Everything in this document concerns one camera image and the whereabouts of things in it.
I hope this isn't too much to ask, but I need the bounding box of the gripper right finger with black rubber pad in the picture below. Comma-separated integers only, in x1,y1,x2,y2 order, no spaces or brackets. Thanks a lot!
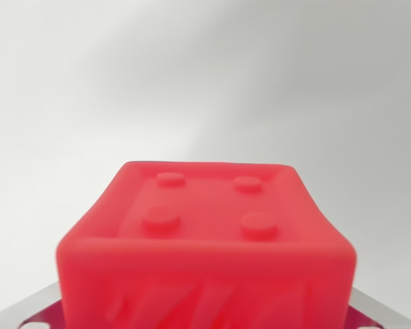
344,287,411,329

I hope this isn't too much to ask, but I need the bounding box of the gripper left finger with black rubber pad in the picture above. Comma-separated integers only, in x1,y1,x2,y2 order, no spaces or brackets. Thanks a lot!
0,282,66,329

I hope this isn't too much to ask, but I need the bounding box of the red rubber toy cube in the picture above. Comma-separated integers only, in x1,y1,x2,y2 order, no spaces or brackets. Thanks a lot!
55,160,358,329

